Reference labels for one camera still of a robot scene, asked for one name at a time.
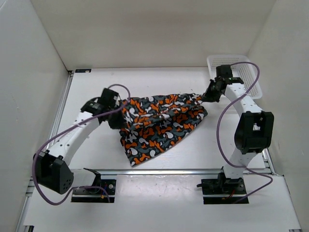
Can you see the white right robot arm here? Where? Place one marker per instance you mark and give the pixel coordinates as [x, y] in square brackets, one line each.
[254, 130]

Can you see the orange camouflage shorts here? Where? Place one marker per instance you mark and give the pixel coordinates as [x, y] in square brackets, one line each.
[155, 124]

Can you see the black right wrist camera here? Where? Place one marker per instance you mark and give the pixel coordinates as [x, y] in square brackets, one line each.
[224, 71]

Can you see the white plastic mesh basket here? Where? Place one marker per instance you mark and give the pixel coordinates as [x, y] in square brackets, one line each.
[246, 72]

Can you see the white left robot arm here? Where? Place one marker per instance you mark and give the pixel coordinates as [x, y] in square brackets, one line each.
[50, 167]

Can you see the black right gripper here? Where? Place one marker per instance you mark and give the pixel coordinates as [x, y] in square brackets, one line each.
[208, 95]

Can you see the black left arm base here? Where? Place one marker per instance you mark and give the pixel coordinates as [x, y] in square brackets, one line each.
[96, 191]

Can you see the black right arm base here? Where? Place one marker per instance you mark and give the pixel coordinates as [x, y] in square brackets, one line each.
[223, 190]

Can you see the aluminium front rail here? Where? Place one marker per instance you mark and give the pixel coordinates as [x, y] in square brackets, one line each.
[159, 172]

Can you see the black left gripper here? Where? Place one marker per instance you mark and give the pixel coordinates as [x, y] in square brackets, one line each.
[119, 123]

